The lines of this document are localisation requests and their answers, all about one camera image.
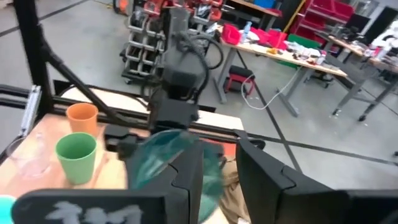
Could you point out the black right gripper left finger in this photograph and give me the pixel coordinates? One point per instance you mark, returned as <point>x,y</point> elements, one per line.
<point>183,199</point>

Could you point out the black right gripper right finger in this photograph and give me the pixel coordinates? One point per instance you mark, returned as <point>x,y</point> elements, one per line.
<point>280,199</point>

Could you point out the teal faceted plastic tumbler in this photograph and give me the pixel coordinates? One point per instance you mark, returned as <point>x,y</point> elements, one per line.
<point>155,155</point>

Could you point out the green plastic cup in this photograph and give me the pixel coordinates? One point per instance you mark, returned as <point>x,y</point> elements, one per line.
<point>76,158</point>

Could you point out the clear glass mug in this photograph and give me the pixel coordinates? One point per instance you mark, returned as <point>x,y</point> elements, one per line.
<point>29,161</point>

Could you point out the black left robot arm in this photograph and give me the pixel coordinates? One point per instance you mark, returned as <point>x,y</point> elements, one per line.
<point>183,62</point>

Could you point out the red bin shelf rack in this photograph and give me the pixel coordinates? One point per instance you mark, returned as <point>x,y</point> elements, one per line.
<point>323,12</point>

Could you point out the tan cloth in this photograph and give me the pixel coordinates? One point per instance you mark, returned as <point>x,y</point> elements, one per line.
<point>233,193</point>

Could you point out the orange cloth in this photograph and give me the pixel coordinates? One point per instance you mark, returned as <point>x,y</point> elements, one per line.
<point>229,150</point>

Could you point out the black bin rack cart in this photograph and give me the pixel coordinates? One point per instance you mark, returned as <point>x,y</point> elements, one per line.
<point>140,53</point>

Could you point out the red stool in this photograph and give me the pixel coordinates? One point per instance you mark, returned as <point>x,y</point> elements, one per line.
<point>239,79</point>

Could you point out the orange plastic cup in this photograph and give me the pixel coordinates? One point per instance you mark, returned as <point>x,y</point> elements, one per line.
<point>82,118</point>

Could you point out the red storage bin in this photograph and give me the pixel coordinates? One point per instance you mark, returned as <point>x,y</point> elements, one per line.
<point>270,39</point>
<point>230,34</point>

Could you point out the clear water bottle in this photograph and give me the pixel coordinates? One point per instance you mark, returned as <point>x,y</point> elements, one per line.
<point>245,31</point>

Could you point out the wooden workbench grey legs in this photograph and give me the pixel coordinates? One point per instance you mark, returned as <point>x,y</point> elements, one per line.
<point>280,54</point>
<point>385,67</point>

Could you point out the green storage bin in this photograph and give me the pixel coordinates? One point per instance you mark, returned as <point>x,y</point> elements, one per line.
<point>303,40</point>

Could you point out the black aluminium rig frame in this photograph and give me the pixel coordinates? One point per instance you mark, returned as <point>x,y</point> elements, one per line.
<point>31,46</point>

